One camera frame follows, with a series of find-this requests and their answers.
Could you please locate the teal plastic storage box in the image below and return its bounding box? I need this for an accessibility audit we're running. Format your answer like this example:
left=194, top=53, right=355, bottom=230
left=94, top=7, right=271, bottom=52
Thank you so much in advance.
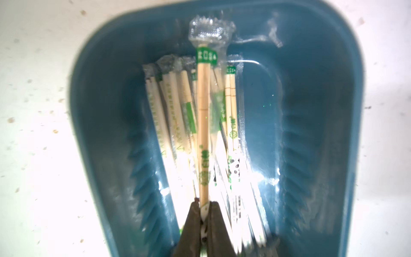
left=70, top=1, right=363, bottom=257

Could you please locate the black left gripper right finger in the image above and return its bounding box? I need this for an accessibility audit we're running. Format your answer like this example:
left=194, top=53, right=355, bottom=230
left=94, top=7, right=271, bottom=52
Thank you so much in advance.
left=207, top=201, right=237, bottom=257

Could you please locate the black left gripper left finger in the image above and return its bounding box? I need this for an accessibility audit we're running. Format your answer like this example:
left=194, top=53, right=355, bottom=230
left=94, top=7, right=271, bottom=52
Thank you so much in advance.
left=172, top=199, right=201, bottom=257

